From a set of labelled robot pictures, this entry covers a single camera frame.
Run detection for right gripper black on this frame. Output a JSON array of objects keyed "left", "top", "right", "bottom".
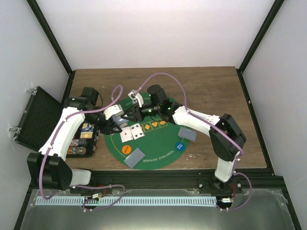
[{"left": 121, "top": 103, "right": 161, "bottom": 122}]

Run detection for blue patterned card deck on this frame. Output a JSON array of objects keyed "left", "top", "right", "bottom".
[{"left": 112, "top": 116, "right": 128, "bottom": 128}]

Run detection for three of clubs card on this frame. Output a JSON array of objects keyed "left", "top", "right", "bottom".
[{"left": 130, "top": 123, "right": 144, "bottom": 140}]

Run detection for ace of diamonds card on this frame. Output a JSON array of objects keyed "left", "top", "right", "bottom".
[{"left": 120, "top": 127, "right": 133, "bottom": 143}]

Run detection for orange big blind button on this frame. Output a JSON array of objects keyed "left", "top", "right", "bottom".
[{"left": 122, "top": 145, "right": 132, "bottom": 155}]

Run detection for dealt cards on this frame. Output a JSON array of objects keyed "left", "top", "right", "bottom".
[
  {"left": 124, "top": 148, "right": 145, "bottom": 168},
  {"left": 178, "top": 127, "right": 197, "bottom": 142}
]

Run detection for blue small blind button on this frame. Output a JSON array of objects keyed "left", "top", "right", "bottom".
[{"left": 175, "top": 142, "right": 185, "bottom": 151}]

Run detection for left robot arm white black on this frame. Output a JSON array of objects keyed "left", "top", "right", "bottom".
[{"left": 27, "top": 87, "right": 123, "bottom": 194}]

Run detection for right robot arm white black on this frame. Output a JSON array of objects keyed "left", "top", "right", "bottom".
[{"left": 121, "top": 84, "right": 247, "bottom": 193}]

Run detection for black poker chip case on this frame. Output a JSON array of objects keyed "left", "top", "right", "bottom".
[{"left": 66, "top": 122, "right": 100, "bottom": 158}]

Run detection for round green poker mat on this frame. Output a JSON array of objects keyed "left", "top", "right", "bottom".
[{"left": 103, "top": 92, "right": 191, "bottom": 171}]

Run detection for light blue slotted strip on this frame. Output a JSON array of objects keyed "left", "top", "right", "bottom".
[{"left": 35, "top": 196, "right": 217, "bottom": 207}]

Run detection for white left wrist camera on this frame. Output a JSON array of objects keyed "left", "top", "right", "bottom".
[{"left": 103, "top": 104, "right": 124, "bottom": 120}]

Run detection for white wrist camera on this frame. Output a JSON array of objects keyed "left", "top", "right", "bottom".
[
  {"left": 128, "top": 90, "right": 144, "bottom": 107},
  {"left": 103, "top": 104, "right": 124, "bottom": 120}
]

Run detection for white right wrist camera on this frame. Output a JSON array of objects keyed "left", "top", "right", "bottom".
[{"left": 128, "top": 90, "right": 144, "bottom": 107}]

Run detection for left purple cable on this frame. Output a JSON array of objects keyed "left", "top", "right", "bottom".
[{"left": 38, "top": 85, "right": 126, "bottom": 212}]

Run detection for purple cable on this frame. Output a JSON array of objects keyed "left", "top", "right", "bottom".
[
  {"left": 135, "top": 72, "right": 253, "bottom": 212},
  {"left": 38, "top": 85, "right": 126, "bottom": 212}
]

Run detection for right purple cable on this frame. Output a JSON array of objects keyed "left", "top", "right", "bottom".
[{"left": 135, "top": 72, "right": 253, "bottom": 212}]

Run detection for black mounting rail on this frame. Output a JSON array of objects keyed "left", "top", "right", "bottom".
[{"left": 31, "top": 167, "right": 283, "bottom": 195}]

